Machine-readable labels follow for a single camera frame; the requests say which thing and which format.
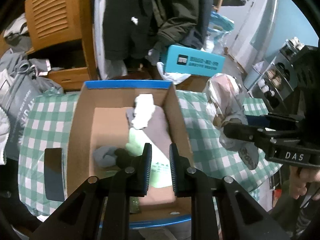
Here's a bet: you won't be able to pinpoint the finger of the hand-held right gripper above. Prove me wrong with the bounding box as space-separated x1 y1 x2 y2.
245 113 300 131
223 122 298 153

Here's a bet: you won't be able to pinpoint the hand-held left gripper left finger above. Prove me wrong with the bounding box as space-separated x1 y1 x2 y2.
31 143 152 240

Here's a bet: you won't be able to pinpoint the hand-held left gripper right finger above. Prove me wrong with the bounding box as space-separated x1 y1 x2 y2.
169 143 290 240

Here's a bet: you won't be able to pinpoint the black sock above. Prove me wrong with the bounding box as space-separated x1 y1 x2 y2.
114 148 137 169

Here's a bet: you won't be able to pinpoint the pale green-trimmed cloth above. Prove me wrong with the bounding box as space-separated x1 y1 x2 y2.
125 127 175 188

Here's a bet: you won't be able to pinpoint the beige patterned cloth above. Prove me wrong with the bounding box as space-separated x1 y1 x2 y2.
205 73 260 170

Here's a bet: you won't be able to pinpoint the blue-grey cloth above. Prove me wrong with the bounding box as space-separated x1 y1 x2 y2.
93 146 119 168

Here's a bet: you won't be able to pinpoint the white fluffy cloth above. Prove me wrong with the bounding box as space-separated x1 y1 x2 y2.
131 94 157 130

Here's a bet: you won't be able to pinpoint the blue-rimmed cardboard box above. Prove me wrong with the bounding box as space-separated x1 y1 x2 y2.
65 79 194 228

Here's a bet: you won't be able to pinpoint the person's right hand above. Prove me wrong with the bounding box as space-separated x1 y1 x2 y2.
289 166 315 201

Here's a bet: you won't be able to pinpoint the group of shoes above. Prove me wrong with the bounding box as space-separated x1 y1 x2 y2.
259 37 304 107

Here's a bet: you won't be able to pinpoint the plain cardboard box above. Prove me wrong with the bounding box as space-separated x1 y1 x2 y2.
175 74 213 93

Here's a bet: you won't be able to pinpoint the metal shoe rack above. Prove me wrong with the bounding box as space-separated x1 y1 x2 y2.
246 37 306 115

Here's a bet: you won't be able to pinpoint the teal box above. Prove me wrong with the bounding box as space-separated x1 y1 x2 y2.
164 44 226 77

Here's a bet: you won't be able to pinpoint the white plastic bag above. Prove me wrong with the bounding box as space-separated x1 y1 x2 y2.
157 61 192 85

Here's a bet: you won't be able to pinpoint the teal plastic bags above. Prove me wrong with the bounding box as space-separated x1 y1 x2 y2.
205 11 235 55

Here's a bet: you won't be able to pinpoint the green checked tablecloth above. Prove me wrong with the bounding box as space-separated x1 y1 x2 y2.
17 89 284 218

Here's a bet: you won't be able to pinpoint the dark olive hanging coat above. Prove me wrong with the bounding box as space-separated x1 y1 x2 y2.
150 0 208 50

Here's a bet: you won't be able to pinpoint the white hanging garment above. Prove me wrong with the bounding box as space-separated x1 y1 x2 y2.
94 0 128 80

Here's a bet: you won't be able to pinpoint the black hanging jacket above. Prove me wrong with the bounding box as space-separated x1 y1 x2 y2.
102 0 160 60

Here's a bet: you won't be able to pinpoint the grey printed bag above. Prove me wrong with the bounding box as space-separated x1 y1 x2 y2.
0 67 63 160

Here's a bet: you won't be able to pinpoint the white grey towel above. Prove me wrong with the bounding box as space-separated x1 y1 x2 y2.
0 105 11 165

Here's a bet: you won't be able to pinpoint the grey clothes pile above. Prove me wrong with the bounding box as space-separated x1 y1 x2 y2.
0 50 52 80

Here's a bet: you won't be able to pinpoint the wooden louvered cabinet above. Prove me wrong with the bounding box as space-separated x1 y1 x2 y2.
0 0 100 93

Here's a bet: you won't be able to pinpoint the grey garment in cabinet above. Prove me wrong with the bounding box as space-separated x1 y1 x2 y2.
4 14 33 53

